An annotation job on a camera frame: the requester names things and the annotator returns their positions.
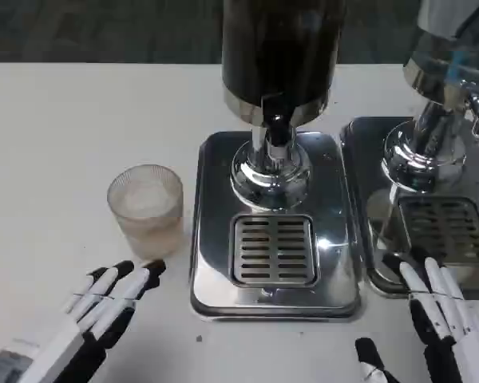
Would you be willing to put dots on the clear ribbed glass cup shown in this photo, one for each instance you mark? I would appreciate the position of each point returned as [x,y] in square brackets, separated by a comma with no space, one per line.
[145,211]

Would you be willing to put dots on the steel drip tray with grid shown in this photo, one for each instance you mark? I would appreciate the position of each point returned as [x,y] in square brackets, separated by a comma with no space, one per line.
[275,239]
[435,223]

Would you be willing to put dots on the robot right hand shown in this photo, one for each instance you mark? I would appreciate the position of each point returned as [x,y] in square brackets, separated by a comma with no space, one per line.
[443,319]

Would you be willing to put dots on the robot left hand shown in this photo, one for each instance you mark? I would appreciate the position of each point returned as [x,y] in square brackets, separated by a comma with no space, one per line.
[84,319]

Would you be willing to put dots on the clear drink dispenser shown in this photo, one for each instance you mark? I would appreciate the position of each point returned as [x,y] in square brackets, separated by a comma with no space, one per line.
[443,80]

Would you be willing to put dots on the dark drink dispenser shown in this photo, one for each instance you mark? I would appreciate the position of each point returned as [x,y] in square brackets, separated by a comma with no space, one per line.
[277,95]

